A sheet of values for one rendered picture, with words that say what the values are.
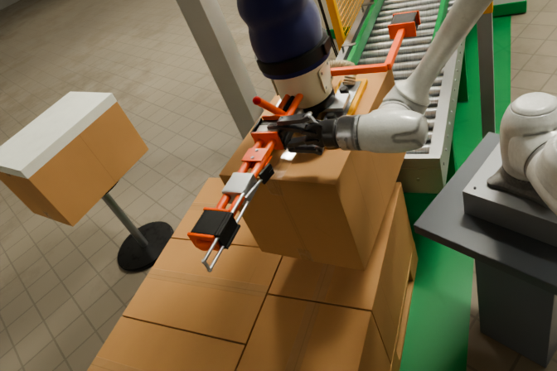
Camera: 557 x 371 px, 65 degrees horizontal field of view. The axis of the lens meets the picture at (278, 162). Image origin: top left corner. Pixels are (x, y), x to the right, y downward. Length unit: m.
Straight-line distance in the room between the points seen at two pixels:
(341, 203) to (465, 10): 0.58
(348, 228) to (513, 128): 0.51
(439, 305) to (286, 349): 0.86
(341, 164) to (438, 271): 1.15
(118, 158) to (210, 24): 0.93
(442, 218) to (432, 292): 0.78
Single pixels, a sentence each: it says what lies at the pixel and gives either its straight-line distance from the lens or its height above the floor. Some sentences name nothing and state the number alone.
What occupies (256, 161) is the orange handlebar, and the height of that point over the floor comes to 1.21.
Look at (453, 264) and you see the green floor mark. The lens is 2.29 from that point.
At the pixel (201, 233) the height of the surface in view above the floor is 1.23.
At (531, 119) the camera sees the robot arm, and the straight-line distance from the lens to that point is 1.23.
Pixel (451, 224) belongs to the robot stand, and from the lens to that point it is 1.46.
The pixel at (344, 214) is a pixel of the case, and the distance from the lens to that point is 1.28.
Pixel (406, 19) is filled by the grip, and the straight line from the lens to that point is 1.55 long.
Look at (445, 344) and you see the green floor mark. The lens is 2.09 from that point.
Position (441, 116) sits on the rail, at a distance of 2.12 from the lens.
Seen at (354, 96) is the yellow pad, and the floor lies 1.09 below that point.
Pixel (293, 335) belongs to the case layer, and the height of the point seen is 0.54.
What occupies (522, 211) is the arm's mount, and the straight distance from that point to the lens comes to 1.37.
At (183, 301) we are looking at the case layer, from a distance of 1.86.
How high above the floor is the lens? 1.88
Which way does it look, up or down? 37 degrees down
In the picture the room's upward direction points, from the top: 24 degrees counter-clockwise
